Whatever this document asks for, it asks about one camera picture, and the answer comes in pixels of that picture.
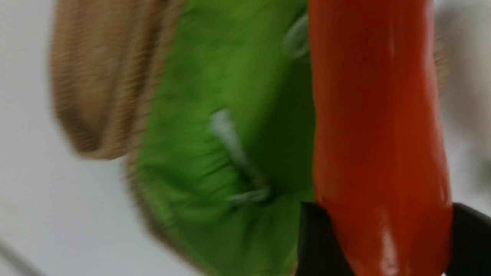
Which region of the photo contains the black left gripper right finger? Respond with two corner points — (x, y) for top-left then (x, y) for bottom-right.
(445, 203), (491, 276)

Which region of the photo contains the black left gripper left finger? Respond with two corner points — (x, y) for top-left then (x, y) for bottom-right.
(295, 202), (354, 276)

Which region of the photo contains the red chili pepper toy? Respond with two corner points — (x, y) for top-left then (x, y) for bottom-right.
(309, 0), (453, 276)

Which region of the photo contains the green fabric basket liner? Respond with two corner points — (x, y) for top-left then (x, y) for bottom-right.
(128, 0), (315, 276)

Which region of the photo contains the woven rattan basket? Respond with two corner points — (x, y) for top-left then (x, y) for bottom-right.
(49, 0), (451, 276)

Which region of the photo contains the white liner drawstring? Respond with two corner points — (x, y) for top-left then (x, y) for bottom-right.
(210, 108), (271, 204)

